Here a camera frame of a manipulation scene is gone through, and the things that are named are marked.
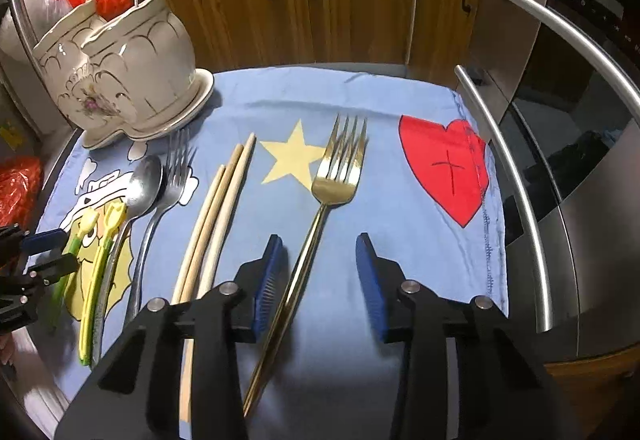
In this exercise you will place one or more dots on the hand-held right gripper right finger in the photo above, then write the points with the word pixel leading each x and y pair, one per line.
pixel 370 285

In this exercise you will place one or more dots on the stainless steel oven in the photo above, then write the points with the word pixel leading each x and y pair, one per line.
pixel 590 220

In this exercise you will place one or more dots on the blue printed cloth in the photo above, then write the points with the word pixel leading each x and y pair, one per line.
pixel 400 220

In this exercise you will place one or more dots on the gold fork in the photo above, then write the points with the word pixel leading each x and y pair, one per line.
pixel 335 180

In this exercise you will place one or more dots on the silver fork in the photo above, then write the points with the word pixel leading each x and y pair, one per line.
pixel 176 169

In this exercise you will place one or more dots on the yellow green plastic utensil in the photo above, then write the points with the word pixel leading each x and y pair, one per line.
pixel 114 220
pixel 85 225

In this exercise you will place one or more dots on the crumpled red plastic bag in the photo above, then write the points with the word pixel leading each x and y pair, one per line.
pixel 17 190

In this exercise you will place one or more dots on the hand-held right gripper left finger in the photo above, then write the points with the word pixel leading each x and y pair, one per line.
pixel 270 282

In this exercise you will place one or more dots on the silver spoon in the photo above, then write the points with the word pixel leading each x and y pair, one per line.
pixel 145 185

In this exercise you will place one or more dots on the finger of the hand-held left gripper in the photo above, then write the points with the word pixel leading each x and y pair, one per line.
pixel 59 266
pixel 46 240

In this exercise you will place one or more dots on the wooden chopstick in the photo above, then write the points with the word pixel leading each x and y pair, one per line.
pixel 200 235
pixel 219 210
pixel 225 230

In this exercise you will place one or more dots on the cream ceramic floral pot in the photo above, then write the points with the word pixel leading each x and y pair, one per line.
pixel 145 69
pixel 60 64

